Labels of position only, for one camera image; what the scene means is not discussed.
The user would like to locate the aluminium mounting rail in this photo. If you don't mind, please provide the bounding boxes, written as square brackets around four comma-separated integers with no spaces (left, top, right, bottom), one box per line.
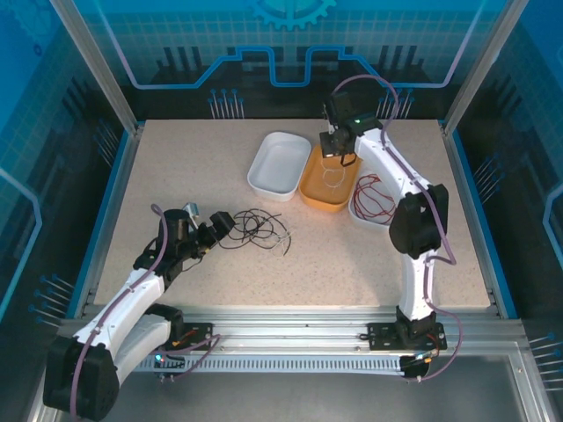
[59,306,524,353]

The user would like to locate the orange plastic bin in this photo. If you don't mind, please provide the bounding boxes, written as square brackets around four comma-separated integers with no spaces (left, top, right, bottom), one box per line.
[298,144,364,215]

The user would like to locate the white cable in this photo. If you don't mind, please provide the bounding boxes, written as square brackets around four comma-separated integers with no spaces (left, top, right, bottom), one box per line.
[319,156,348,193]
[267,228,296,258]

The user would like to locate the slotted grey cable duct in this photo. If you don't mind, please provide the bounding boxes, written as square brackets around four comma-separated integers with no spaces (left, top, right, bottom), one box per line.
[131,353,414,375]

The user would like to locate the black cable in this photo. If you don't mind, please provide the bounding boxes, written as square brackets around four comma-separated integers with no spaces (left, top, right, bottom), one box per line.
[217,209,294,258]

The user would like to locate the white plastic bin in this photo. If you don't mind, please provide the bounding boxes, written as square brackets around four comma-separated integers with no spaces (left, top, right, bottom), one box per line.
[246,130,311,203]
[347,173,399,233]

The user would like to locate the aluminium frame post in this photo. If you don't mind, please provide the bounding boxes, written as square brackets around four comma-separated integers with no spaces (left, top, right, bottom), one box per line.
[47,0,144,135]
[442,0,531,137]

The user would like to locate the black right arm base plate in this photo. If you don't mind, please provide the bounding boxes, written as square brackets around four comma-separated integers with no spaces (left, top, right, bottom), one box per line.
[367,322,448,352]

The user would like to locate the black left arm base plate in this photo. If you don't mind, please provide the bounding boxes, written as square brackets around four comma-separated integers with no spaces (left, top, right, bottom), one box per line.
[175,322,216,351]

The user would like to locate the aluminium table side rail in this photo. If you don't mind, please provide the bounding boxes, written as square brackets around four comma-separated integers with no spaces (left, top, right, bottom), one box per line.
[441,122,505,320]
[72,122,146,320]

